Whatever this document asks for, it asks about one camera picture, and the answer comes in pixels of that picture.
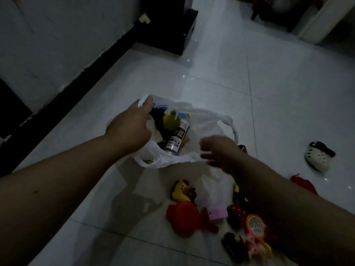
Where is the person's left forearm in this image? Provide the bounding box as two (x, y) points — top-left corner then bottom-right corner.
(0, 133), (128, 266)

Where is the dark wooden table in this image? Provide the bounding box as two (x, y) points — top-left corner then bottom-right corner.
(251, 0), (314, 32)

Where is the black cabinet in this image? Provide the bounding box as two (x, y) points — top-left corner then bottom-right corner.
(136, 0), (199, 56)

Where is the red ladybug toy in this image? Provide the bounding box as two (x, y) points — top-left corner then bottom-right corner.
(221, 232), (249, 263)

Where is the black yellow device toy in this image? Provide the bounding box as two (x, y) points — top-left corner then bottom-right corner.
(232, 184), (250, 208)

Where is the white plastic bag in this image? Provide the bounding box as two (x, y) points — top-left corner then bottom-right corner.
(106, 94), (239, 169)

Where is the person's left hand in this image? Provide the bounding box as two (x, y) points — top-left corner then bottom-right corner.
(105, 95), (153, 159)

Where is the silver spray can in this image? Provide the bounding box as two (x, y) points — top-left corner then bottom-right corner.
(164, 119), (190, 156)

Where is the person's right hand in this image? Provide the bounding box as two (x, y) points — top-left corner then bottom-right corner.
(199, 135), (244, 175)

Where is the person's right forearm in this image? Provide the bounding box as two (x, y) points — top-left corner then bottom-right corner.
(231, 155), (355, 266)

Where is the red plush toy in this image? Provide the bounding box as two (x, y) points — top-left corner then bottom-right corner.
(290, 174), (319, 196)

